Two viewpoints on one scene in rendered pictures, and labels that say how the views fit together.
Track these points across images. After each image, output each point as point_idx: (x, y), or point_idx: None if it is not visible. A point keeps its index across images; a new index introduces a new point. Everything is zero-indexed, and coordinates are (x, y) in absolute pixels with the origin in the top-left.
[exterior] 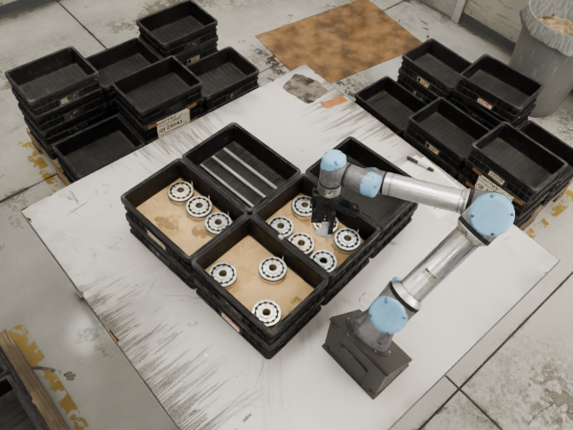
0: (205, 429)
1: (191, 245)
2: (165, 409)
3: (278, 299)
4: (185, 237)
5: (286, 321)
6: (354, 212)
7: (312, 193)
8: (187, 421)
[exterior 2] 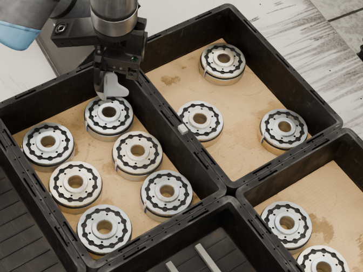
0: (304, 20)
1: (334, 204)
2: (351, 48)
3: (197, 86)
4: (345, 222)
5: (205, 12)
6: (67, 19)
7: (142, 41)
8: (324, 32)
